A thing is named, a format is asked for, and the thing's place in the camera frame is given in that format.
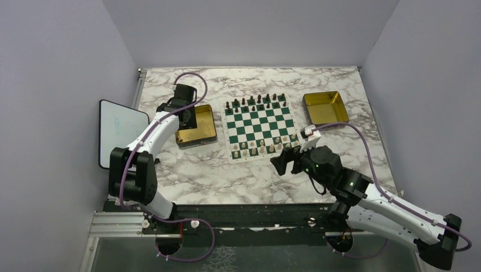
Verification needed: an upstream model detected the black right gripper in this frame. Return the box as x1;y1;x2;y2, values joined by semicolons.
271;138;331;188

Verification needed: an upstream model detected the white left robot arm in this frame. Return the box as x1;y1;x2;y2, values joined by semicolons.
108;84;197;233

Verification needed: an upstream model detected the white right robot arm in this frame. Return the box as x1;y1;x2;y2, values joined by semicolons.
270;146;462;270

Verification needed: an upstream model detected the green white chess board mat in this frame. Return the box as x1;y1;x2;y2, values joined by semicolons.
221;93;301;164

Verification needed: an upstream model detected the gold tin with white pieces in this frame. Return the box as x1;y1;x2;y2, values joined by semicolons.
175;104;218;149

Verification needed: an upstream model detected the empty gold tin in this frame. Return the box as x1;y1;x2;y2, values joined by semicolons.
302;91;349;126

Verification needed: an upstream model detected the small whiteboard with black frame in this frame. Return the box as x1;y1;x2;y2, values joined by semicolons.
98;99;149;169

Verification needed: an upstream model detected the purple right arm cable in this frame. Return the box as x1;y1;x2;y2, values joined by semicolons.
311;122;472;261

